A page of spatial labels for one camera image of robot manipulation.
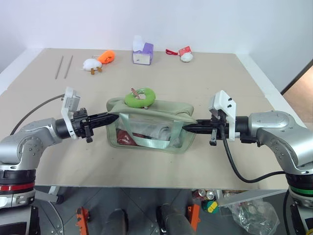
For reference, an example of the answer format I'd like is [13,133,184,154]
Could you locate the grey cloth inside pouch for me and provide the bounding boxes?
[131,123,172,142]

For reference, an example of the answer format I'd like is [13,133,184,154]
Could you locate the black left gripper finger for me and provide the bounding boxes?
[88,112,120,122]
[89,119,120,130]

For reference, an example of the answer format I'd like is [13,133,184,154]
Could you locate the green plush ring keychain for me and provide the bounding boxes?
[124,86,157,109]

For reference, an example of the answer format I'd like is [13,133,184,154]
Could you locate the dark rounded shape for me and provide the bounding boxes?
[156,203,192,235]
[105,208,130,235]

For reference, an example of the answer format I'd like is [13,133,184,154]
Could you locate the white flat board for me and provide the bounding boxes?
[217,189,287,208]

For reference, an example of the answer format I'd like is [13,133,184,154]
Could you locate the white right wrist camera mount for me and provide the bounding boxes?
[208,90,238,143]

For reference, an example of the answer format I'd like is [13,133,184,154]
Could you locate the clear plastic bag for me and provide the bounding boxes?
[230,196,280,234]

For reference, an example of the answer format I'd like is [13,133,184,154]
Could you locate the red item inside pouch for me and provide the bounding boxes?
[115,129,135,147]

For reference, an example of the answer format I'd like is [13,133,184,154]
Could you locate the orange clamp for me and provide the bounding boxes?
[75,206,90,230]
[186,204,201,231]

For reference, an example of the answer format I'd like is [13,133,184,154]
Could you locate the grey left arm cable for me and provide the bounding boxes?
[9,94,66,136]

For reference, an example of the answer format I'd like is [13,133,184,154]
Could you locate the grey metal chopstick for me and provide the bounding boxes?
[64,55,74,79]

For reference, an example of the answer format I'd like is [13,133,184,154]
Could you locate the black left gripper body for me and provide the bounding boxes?
[71,107,95,144]

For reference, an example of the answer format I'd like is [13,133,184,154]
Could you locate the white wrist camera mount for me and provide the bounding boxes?
[60,86,83,141]
[208,90,238,143]

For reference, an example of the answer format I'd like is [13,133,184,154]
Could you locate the white plush keychain red tag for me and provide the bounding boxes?
[165,46,194,63]

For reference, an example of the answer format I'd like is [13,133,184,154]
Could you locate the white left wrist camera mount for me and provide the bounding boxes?
[60,86,83,141]

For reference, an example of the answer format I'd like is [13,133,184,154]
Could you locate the red drink can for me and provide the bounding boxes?
[191,189,207,201]

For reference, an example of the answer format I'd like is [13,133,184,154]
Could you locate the white plush with orange feet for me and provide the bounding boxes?
[82,58,103,75]

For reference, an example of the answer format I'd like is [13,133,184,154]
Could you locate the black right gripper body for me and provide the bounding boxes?
[209,109,231,147]

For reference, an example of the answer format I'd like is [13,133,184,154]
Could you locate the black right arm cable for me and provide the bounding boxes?
[219,124,287,184]

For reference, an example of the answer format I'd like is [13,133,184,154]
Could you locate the orange plush toy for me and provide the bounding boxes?
[97,49,116,65]

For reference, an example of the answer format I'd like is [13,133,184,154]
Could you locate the purple and white tissue box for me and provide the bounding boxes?
[132,35,155,66]

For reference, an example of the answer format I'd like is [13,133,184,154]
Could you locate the green pouch with clear window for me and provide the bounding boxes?
[105,96,199,155]

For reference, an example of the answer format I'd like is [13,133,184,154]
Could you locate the green and yellow round object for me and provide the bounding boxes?
[201,199,219,214]

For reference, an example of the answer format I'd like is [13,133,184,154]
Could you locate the white table leg with caster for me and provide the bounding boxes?
[47,186,66,204]

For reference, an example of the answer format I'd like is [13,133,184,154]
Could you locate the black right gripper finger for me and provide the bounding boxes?
[182,125,213,135]
[182,119,213,128]

